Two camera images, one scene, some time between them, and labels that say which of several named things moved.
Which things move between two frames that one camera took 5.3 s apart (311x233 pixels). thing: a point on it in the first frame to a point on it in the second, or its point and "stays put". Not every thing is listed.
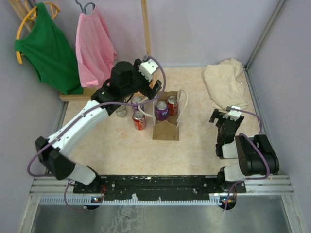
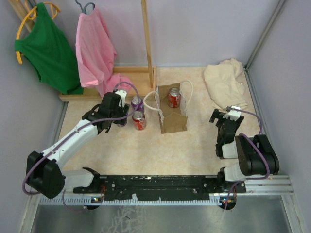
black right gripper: [218, 115] stays put
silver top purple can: [136, 99] stays put
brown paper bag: [168, 129] to [172, 120]
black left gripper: [147, 91] to [123, 110]
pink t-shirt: [95, 49] stays put
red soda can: [139, 120] stays put
